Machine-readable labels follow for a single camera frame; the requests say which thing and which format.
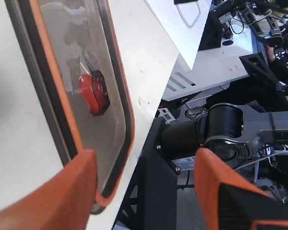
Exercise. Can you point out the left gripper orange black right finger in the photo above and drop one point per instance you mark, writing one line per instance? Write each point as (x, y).
(230, 202)

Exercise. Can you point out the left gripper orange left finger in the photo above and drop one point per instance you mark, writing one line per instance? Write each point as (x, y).
(62, 203)

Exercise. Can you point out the dark transparent lunch box lid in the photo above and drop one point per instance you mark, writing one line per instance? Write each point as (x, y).
(72, 53)

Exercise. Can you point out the background robot equipment clutter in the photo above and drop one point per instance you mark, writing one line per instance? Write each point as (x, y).
(255, 15)

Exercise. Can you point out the white neighbouring desk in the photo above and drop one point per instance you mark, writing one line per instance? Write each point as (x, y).
(206, 59)

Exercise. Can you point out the black table frame leg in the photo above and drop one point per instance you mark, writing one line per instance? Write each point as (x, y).
(150, 202)

